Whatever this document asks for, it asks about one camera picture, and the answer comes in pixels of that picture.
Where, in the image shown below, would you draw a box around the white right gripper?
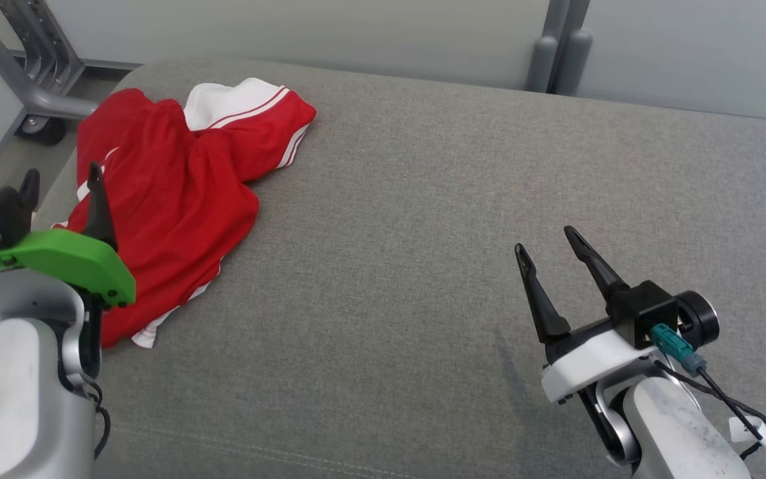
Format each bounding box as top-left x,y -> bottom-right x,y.
515,226 -> 656,404

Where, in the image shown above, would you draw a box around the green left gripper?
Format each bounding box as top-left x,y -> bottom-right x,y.
0,162 -> 136,308

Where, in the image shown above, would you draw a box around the red shorts with white stripe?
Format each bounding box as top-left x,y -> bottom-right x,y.
57,88 -> 261,349

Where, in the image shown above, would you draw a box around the black caster wheel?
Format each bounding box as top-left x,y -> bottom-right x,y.
16,114 -> 68,147

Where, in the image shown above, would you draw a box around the grey metal tube frame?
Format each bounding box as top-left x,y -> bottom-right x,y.
0,0 -> 101,120

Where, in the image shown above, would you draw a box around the teal plug right camera cable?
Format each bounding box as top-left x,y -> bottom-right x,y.
649,324 -> 766,479

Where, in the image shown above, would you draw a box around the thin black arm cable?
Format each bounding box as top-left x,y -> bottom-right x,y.
80,379 -> 112,460

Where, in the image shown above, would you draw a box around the white cable tag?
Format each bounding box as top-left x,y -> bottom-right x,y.
729,416 -> 766,445

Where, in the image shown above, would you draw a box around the grey partition post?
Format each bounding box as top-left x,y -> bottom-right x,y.
553,0 -> 593,95
527,0 -> 562,92

